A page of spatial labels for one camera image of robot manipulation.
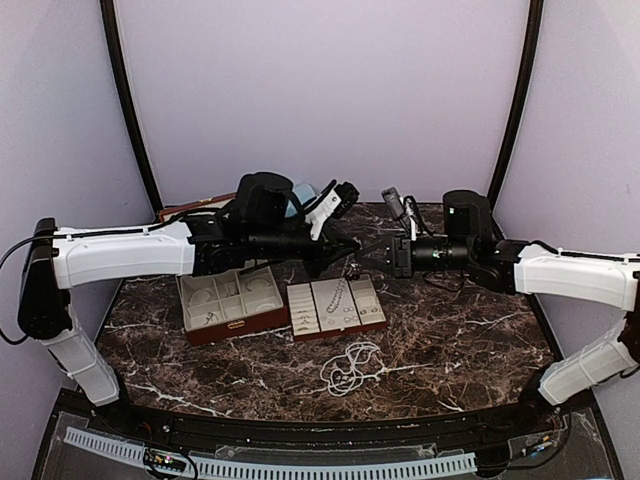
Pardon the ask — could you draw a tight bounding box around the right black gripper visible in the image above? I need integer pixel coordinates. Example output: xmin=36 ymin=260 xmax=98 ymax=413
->
xmin=355 ymin=233 xmax=474 ymax=279

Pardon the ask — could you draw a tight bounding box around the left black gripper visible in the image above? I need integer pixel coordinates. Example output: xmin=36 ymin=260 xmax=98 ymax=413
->
xmin=248 ymin=221 xmax=362 ymax=280

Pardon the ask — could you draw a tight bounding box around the white bangle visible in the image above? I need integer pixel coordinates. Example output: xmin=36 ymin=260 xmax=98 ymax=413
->
xmin=255 ymin=299 xmax=281 ymax=312

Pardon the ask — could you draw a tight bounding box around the large red jewelry box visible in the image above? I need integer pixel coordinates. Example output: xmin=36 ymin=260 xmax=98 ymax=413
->
xmin=158 ymin=192 xmax=290 ymax=347

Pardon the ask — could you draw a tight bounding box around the toggle clasp chain necklace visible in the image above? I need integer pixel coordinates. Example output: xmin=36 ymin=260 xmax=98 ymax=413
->
xmin=324 ymin=264 xmax=362 ymax=316

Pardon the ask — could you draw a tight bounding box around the small red jewelry tray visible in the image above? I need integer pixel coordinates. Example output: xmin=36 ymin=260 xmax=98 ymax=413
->
xmin=287 ymin=274 xmax=388 ymax=341

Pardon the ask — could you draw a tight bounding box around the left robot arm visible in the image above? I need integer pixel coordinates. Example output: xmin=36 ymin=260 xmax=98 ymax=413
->
xmin=17 ymin=172 xmax=360 ymax=436

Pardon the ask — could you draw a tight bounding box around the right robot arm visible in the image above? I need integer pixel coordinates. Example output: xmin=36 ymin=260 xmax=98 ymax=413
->
xmin=381 ymin=188 xmax=639 ymax=434

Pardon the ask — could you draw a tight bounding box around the light blue faceted cup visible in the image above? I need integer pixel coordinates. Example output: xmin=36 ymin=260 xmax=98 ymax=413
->
xmin=285 ymin=183 xmax=318 ymax=218

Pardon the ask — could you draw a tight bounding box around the long white pearl necklace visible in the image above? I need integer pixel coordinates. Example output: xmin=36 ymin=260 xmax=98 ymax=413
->
xmin=320 ymin=341 xmax=384 ymax=399

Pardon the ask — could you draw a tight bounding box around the white cable duct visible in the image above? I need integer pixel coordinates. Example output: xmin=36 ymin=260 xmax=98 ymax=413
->
xmin=63 ymin=427 xmax=478 ymax=479

